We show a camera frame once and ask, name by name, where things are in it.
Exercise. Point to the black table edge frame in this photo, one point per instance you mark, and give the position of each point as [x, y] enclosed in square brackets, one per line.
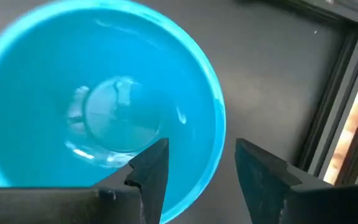
[337, 102]

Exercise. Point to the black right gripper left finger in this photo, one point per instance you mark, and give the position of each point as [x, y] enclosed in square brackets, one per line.
[149, 174]

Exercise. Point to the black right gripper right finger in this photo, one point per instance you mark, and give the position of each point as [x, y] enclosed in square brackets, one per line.
[269, 186]

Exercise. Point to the blue plastic bowl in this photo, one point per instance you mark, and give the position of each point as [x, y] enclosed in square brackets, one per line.
[57, 56]

